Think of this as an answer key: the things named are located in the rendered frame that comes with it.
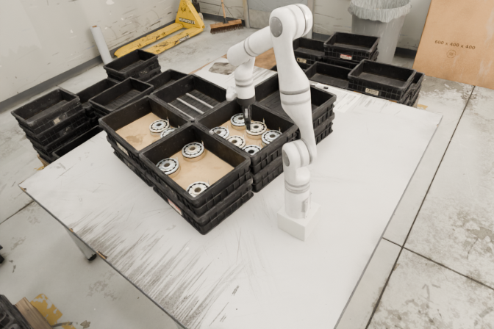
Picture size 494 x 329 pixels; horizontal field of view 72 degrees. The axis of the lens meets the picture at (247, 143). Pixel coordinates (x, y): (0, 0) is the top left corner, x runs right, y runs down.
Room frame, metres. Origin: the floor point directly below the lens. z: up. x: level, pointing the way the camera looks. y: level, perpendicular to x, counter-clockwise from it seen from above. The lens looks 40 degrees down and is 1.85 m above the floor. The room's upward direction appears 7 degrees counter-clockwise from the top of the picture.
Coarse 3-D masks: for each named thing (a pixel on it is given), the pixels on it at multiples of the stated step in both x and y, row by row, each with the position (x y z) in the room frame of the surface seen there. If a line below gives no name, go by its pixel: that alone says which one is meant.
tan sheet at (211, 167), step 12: (180, 156) 1.19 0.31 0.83; (204, 156) 1.17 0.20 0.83; (216, 156) 1.16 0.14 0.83; (192, 168) 1.10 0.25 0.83; (204, 168) 1.09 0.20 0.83; (216, 168) 1.09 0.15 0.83; (228, 168) 1.08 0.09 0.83; (180, 180) 1.04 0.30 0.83; (192, 180) 1.03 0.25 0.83; (204, 180) 1.02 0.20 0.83; (216, 180) 1.01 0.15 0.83
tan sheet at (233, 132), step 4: (252, 120) 1.41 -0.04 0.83; (224, 124) 1.40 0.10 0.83; (228, 124) 1.40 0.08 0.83; (228, 128) 1.37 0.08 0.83; (232, 128) 1.37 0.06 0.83; (232, 132) 1.33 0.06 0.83; (236, 132) 1.33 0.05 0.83; (240, 132) 1.32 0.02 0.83; (244, 132) 1.32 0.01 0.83; (240, 136) 1.29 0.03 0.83; (244, 136) 1.29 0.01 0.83; (248, 140) 1.25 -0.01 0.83; (252, 140) 1.25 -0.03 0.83; (256, 140) 1.25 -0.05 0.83; (260, 140) 1.24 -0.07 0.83; (248, 144) 1.22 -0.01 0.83; (252, 144) 1.22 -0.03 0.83; (256, 144) 1.22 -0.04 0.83; (260, 144) 1.21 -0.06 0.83
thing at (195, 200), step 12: (204, 132) 1.23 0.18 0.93; (156, 144) 1.18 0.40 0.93; (228, 144) 1.12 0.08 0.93; (144, 156) 1.10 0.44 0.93; (156, 168) 1.02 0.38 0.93; (240, 168) 0.97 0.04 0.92; (168, 180) 0.94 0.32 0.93; (228, 180) 0.93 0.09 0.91; (180, 192) 0.89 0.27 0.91; (204, 192) 0.86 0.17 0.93
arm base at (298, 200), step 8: (288, 184) 0.81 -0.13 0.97; (288, 192) 0.81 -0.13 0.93; (296, 192) 0.80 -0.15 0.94; (304, 192) 0.80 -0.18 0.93; (288, 200) 0.81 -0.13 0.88; (296, 200) 0.80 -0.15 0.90; (304, 200) 0.80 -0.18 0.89; (288, 208) 0.81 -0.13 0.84; (296, 208) 0.80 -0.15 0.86; (304, 208) 0.79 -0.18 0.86; (296, 216) 0.80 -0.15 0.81; (304, 216) 0.79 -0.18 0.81
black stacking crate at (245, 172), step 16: (192, 128) 1.30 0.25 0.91; (160, 144) 1.18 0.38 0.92; (176, 144) 1.23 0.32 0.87; (208, 144) 1.22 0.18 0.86; (160, 160) 1.17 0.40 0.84; (224, 160) 1.14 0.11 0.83; (240, 160) 1.05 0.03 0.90; (240, 176) 0.98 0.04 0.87; (176, 192) 0.93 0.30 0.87; (224, 192) 0.92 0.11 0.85; (192, 208) 0.85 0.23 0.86; (208, 208) 0.87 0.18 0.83
